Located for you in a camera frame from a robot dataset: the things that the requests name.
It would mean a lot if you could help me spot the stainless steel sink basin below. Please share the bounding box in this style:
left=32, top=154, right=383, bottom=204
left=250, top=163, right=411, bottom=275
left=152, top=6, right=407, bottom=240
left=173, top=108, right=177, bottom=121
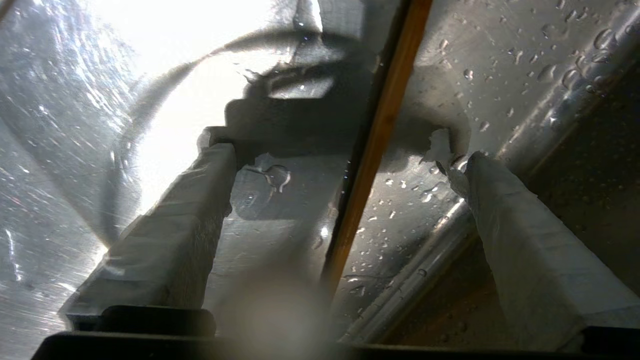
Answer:
left=0, top=0, right=640, bottom=351

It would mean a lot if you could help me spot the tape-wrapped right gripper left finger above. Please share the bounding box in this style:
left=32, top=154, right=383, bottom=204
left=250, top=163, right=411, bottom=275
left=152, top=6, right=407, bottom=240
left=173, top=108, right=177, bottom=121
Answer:
left=62, top=127, right=238, bottom=333

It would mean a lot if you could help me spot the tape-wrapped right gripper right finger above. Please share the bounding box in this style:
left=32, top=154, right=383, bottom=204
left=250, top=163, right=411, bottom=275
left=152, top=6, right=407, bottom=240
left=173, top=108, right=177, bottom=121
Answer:
left=420, top=129, right=640, bottom=352

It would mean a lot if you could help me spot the brown wooden chopstick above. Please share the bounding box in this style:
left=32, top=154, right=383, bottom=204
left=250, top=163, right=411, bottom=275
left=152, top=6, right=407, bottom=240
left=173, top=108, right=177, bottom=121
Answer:
left=320, top=0, right=434, bottom=298

